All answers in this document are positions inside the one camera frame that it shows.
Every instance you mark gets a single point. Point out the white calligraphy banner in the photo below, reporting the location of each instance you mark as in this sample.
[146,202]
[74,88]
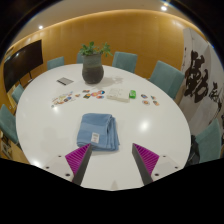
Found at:
[196,76]

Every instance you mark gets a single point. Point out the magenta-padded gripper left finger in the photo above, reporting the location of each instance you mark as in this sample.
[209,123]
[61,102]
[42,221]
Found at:
[77,159]

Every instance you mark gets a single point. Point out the dark square sticker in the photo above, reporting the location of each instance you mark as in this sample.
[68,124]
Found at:
[86,96]

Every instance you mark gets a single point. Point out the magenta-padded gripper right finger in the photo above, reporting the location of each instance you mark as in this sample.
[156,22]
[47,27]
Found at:
[148,160]

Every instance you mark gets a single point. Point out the black television screen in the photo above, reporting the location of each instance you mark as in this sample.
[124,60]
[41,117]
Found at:
[21,63]

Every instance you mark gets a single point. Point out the small green box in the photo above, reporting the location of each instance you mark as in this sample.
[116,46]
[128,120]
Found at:
[132,94]

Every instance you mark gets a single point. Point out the grey flat card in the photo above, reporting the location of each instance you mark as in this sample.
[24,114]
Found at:
[65,81]

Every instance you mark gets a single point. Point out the ceiling spotlights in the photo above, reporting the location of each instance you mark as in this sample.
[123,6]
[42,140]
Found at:
[163,8]

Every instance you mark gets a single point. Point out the red blue oval sticker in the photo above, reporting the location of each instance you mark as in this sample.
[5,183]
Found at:
[100,97]

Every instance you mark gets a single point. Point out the white flat box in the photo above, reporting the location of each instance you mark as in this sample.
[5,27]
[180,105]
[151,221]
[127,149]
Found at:
[117,94]

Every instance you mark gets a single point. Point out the blue orange round sticker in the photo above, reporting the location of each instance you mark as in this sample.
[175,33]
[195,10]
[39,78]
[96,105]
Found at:
[101,92]

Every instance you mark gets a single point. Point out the grey ribbed potted plant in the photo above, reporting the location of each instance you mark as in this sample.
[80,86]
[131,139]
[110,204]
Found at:
[92,71]

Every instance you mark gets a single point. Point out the blue towel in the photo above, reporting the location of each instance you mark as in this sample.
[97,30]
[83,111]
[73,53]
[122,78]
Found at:
[96,126]

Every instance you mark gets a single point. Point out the teal chairs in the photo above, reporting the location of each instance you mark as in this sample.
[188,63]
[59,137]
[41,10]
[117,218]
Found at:
[166,78]

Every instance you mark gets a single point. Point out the small round sticker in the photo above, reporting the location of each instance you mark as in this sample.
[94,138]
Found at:
[153,97]
[144,96]
[146,102]
[156,103]

